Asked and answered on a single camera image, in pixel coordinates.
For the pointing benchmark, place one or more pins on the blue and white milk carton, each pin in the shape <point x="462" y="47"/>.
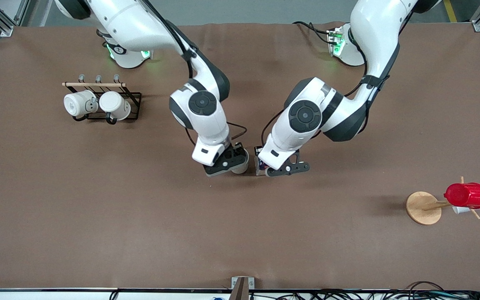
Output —
<point x="261" y="166"/>

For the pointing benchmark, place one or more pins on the beige mug with grey inside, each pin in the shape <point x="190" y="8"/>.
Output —
<point x="241" y="168"/>

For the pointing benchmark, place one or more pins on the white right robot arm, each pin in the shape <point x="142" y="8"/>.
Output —
<point x="148" y="29"/>

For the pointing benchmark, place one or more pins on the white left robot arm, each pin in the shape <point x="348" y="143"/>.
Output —
<point x="373" y="37"/>

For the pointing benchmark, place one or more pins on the small white cup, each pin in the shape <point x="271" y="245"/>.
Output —
<point x="460" y="210"/>

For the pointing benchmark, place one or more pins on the red plastic cup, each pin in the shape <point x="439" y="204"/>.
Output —
<point x="467" y="195"/>

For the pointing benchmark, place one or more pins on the white mug with plain base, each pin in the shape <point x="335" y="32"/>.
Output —
<point x="77" y="103"/>

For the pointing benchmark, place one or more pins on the wooden mug tree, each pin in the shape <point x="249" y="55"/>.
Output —
<point x="423" y="207"/>

